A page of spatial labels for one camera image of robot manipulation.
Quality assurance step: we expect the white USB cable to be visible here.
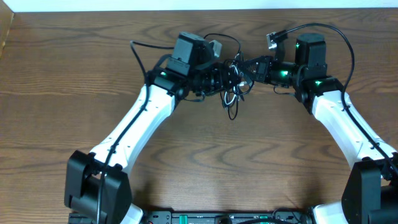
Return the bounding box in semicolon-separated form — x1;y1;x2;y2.
223;63;249;106

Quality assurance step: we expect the black USB cable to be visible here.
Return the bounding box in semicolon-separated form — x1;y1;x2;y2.
203;32;255;121

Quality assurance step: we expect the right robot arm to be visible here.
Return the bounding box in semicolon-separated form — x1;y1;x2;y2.
242;33;397;223

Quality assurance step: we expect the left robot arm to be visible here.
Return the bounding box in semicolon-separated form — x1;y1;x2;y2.
64;32;241;223

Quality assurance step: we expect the right camera black cable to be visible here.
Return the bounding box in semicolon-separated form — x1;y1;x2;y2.
281;22;398;175

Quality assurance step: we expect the camera black cable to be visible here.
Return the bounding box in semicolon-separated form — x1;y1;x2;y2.
281;22;398;175
95;40;175;224

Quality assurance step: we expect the left camera black cable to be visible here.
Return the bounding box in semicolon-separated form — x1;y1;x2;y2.
95;40;175;224

